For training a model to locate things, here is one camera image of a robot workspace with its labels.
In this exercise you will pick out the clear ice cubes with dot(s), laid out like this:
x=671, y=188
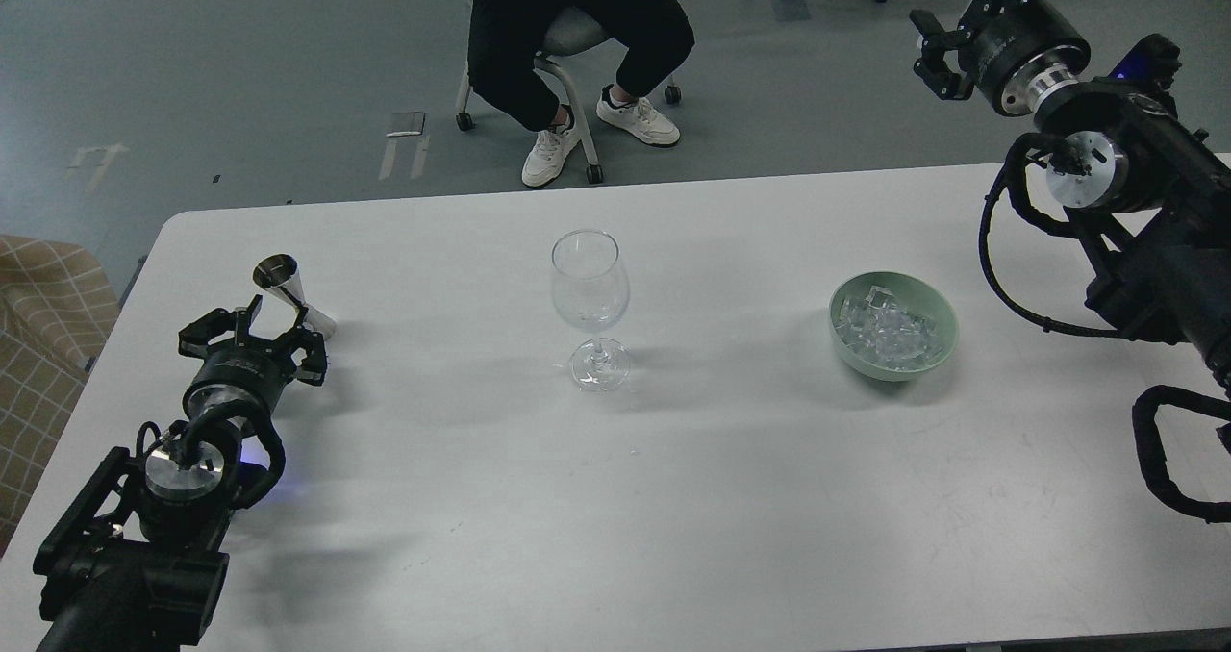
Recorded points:
x=877, y=328

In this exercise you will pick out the steel double jigger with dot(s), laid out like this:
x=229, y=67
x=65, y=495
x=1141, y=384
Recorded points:
x=279, y=275

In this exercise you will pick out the grey wheeled chair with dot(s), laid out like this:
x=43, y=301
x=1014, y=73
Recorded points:
x=571, y=33

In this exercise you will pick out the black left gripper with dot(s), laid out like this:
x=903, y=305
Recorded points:
x=237, y=366

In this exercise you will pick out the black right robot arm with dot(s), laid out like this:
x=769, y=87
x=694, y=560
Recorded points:
x=1108, y=164

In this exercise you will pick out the clear wine glass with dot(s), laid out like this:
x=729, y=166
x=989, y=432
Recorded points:
x=590, y=290

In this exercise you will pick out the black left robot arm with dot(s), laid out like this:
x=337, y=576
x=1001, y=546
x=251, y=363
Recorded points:
x=135, y=563

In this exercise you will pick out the seated person in black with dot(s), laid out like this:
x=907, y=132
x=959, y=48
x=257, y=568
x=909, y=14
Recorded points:
x=650, y=39

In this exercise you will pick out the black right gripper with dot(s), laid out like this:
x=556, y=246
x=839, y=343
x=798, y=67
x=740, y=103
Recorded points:
x=1001, y=60

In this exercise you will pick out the green bowl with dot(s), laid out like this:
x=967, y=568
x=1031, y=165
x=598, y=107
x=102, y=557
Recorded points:
x=918, y=297

